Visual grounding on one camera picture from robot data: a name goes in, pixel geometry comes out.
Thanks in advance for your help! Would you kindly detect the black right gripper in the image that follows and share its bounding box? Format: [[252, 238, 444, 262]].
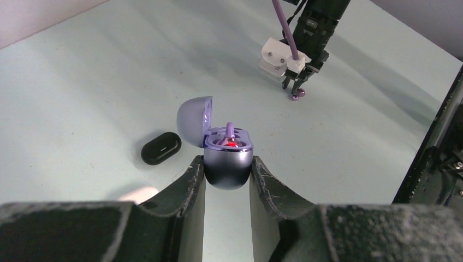
[[282, 51, 329, 94]]

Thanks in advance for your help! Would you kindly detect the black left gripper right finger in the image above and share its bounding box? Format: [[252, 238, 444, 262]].
[[250, 156, 462, 261]]

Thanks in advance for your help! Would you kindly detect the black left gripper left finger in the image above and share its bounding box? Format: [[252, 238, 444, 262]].
[[1, 156, 205, 261]]

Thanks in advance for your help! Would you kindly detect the purple earbud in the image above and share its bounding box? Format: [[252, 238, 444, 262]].
[[291, 88, 306, 101]]

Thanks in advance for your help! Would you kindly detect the white earbud charging case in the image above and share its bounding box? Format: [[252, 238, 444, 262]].
[[116, 186, 159, 205]]

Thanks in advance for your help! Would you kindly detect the black earbud charging case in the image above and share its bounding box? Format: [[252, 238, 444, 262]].
[[140, 132, 182, 165]]

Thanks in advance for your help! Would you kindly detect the purple earbud charging case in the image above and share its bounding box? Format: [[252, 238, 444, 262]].
[[176, 96, 254, 190]]

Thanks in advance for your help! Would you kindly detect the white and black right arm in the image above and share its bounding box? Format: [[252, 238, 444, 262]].
[[282, 0, 350, 101]]

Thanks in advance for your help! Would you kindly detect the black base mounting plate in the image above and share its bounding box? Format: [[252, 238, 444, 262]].
[[392, 70, 462, 206]]

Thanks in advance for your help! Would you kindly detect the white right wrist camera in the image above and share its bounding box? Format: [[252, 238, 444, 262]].
[[258, 38, 312, 78]]

